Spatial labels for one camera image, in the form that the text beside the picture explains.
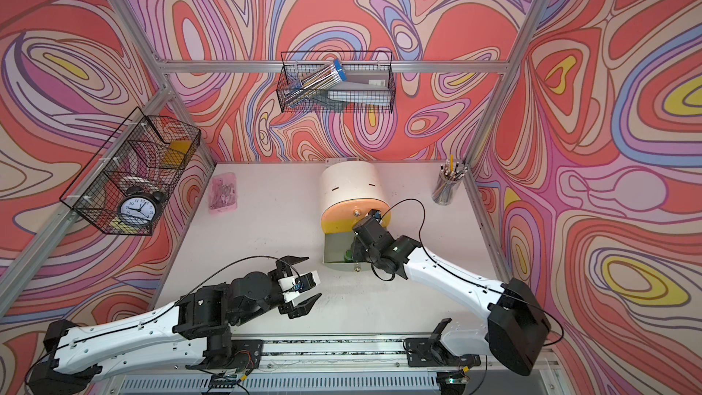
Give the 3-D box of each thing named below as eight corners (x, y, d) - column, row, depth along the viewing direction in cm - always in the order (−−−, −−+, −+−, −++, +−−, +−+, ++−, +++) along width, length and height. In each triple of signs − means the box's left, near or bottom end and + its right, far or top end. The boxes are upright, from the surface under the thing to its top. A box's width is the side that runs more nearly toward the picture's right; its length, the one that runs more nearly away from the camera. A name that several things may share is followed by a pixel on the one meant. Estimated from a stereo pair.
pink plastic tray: (211, 217, 106) (208, 213, 104) (213, 179, 119) (210, 174, 117) (237, 211, 108) (234, 207, 106) (237, 174, 121) (234, 170, 119)
